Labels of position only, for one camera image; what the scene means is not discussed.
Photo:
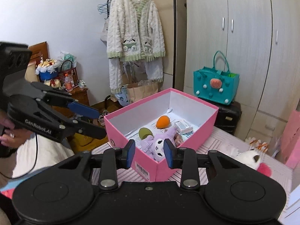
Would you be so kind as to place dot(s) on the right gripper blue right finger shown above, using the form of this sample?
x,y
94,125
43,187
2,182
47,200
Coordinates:
x,y
169,150

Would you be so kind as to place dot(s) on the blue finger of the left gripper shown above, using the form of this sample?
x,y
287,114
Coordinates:
x,y
84,110

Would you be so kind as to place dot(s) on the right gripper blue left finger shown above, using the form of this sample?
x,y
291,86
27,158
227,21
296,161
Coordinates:
x,y
129,152

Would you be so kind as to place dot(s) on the purple plush toy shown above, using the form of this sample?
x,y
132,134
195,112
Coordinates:
x,y
153,146

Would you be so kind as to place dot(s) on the green egg-shaped sponge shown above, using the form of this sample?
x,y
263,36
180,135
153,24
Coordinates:
x,y
144,132

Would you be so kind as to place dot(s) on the orange egg-shaped sponge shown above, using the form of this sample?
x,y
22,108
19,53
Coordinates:
x,y
163,122

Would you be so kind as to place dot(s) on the white brown plush toy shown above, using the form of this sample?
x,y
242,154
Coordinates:
x,y
250,158

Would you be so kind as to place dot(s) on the pink floral fabric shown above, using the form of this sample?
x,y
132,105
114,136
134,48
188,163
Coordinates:
x,y
178,139

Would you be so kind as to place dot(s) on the small white tissue pack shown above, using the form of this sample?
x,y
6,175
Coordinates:
x,y
183,127

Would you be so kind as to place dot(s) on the person's left hand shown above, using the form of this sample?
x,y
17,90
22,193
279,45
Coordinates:
x,y
13,137

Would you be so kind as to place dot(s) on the orange drink bottle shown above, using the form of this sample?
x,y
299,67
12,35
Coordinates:
x,y
67,83

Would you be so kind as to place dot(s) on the pink cardboard box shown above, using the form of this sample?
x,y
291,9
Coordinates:
x,y
185,120

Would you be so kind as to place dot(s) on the flower bouquet blue wrap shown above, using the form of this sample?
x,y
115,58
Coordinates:
x,y
47,69

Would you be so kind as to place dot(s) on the striped pink table cloth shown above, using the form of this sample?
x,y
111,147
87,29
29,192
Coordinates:
x,y
36,154

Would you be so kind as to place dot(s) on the wooden nightstand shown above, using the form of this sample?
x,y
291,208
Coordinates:
x,y
39,51

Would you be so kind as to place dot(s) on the brown paper bag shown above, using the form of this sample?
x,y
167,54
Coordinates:
x,y
141,90

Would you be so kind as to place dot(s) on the black suitcase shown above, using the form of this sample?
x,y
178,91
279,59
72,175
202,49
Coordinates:
x,y
228,116

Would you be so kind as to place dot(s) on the teal felt tote bag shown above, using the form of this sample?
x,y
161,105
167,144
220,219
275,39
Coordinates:
x,y
216,85

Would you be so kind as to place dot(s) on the pink fluffy ball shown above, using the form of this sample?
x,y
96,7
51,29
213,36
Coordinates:
x,y
264,169

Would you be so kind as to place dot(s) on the white green knit cardigan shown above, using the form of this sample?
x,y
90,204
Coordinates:
x,y
135,31

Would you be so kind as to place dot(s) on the pink paper gift bag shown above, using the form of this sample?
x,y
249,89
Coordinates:
x,y
290,141

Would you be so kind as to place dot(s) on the beige wardrobe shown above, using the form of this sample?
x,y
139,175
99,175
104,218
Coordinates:
x,y
260,39

